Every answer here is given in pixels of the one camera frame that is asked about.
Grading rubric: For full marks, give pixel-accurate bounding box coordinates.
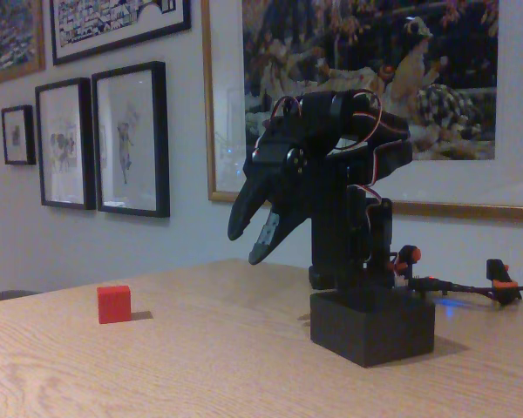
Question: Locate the large gold framed picture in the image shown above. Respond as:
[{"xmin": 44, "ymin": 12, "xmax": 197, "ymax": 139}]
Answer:
[{"xmin": 200, "ymin": 0, "xmax": 523, "ymax": 224}]

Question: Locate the black power cable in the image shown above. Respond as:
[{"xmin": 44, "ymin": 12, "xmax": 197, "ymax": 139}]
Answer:
[{"xmin": 408, "ymin": 276, "xmax": 523, "ymax": 298}]

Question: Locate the wood framed colourful picture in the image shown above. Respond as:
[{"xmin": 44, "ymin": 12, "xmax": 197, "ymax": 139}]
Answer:
[{"xmin": 0, "ymin": 0, "xmax": 47, "ymax": 86}]

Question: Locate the dark chair back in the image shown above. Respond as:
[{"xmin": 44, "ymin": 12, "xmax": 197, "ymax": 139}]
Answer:
[{"xmin": 0, "ymin": 289, "xmax": 43, "ymax": 305}]

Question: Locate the red cube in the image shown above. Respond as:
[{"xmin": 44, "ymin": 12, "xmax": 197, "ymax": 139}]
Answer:
[{"xmin": 97, "ymin": 285, "xmax": 132, "ymax": 325}]

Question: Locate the black framed sketch picture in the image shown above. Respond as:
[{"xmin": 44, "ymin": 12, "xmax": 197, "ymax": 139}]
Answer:
[
  {"xmin": 34, "ymin": 77, "xmax": 98, "ymax": 212},
  {"xmin": 91, "ymin": 60, "xmax": 172, "ymax": 219}
]

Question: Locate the black framed town print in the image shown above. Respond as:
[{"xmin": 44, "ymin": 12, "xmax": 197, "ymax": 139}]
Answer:
[{"xmin": 49, "ymin": 0, "xmax": 193, "ymax": 67}]

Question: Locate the black orange table clamp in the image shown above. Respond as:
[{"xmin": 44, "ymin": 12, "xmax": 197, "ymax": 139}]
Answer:
[
  {"xmin": 485, "ymin": 258, "xmax": 523, "ymax": 307},
  {"xmin": 390, "ymin": 244, "xmax": 422, "ymax": 280}
]

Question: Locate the small black framed picture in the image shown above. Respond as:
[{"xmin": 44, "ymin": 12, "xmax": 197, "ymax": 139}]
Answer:
[{"xmin": 0, "ymin": 104, "xmax": 37, "ymax": 166}]

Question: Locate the red white servo cable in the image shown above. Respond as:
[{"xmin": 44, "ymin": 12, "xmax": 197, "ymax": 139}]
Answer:
[
  {"xmin": 271, "ymin": 95, "xmax": 304, "ymax": 128},
  {"xmin": 350, "ymin": 88, "xmax": 385, "ymax": 206}
]

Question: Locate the black rectangular box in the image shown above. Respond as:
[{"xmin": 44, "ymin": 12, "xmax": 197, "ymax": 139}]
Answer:
[{"xmin": 309, "ymin": 288, "xmax": 436, "ymax": 369}]

